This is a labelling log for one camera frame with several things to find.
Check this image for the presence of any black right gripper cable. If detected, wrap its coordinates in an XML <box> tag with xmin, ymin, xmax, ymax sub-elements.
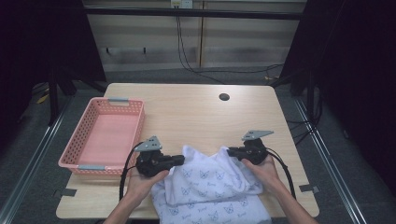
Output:
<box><xmin>265</xmin><ymin>147</ymin><xmax>297</xmax><ymax>201</ymax></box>

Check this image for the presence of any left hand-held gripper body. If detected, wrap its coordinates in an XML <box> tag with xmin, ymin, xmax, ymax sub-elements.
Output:
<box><xmin>134</xmin><ymin>135</ymin><xmax>176</xmax><ymax>178</ymax></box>

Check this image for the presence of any black hanging wall cable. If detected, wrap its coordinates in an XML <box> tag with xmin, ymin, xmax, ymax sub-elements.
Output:
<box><xmin>175</xmin><ymin>7</ymin><xmax>226</xmax><ymax>86</ymax></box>

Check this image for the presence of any white wall outlet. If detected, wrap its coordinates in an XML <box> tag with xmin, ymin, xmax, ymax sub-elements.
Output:
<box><xmin>170</xmin><ymin>0</ymin><xmax>194</xmax><ymax>9</ymax></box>

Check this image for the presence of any black horizontal crossbar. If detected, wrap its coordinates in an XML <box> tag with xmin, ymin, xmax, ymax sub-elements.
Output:
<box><xmin>83</xmin><ymin>7</ymin><xmax>307</xmax><ymax>21</ymax></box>

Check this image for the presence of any grey tape piece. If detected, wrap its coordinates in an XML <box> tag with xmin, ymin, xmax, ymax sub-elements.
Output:
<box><xmin>53</xmin><ymin>188</ymin><xmax>78</xmax><ymax>199</ymax></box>
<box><xmin>298</xmin><ymin>184</ymin><xmax>320</xmax><ymax>193</ymax></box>

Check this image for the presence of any yellow object on floor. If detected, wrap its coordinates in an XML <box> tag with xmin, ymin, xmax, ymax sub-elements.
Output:
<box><xmin>35</xmin><ymin>93</ymin><xmax>50</xmax><ymax>105</ymax></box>

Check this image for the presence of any white cat print towel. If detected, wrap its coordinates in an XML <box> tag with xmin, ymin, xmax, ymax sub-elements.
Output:
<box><xmin>150</xmin><ymin>144</ymin><xmax>273</xmax><ymax>224</ymax></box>

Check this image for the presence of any person's right hand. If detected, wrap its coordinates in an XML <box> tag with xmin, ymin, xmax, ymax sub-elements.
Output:
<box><xmin>241</xmin><ymin>154</ymin><xmax>283</xmax><ymax>194</ymax></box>

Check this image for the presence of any black floor cable bundle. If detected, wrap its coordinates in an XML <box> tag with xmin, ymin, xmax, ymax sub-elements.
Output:
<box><xmin>285</xmin><ymin>117</ymin><xmax>316</xmax><ymax>147</ymax></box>

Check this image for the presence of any person's left hand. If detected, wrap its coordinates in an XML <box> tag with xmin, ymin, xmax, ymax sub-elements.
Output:
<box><xmin>125</xmin><ymin>169</ymin><xmax>171</xmax><ymax>203</ymax></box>

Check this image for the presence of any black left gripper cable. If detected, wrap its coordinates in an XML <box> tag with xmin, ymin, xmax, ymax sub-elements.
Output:
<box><xmin>119</xmin><ymin>141</ymin><xmax>148</xmax><ymax>202</ymax></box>

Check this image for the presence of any black stand leg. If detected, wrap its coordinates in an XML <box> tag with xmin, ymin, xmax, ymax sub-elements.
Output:
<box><xmin>47</xmin><ymin>69</ymin><xmax>61</xmax><ymax>127</ymax></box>

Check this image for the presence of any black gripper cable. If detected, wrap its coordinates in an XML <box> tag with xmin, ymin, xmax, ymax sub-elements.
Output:
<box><xmin>119</xmin><ymin>141</ymin><xmax>148</xmax><ymax>202</ymax></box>
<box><xmin>265</xmin><ymin>147</ymin><xmax>297</xmax><ymax>201</ymax></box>

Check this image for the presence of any black curtain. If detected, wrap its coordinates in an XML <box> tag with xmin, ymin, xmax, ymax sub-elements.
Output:
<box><xmin>0</xmin><ymin>0</ymin><xmax>107</xmax><ymax>150</ymax></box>
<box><xmin>278</xmin><ymin>0</ymin><xmax>396</xmax><ymax>190</ymax></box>

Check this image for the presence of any metal floor rail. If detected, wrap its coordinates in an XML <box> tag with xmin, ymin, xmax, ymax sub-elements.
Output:
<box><xmin>292</xmin><ymin>97</ymin><xmax>366</xmax><ymax>224</ymax></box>
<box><xmin>0</xmin><ymin>96</ymin><xmax>75</xmax><ymax>224</ymax></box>

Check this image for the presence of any pink perforated plastic basket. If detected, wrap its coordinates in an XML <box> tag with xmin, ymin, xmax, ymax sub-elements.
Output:
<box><xmin>58</xmin><ymin>96</ymin><xmax>146</xmax><ymax>177</ymax></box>

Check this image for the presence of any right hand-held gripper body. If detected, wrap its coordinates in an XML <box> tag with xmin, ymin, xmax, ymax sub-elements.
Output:
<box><xmin>241</xmin><ymin>130</ymin><xmax>276</xmax><ymax>166</ymax></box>

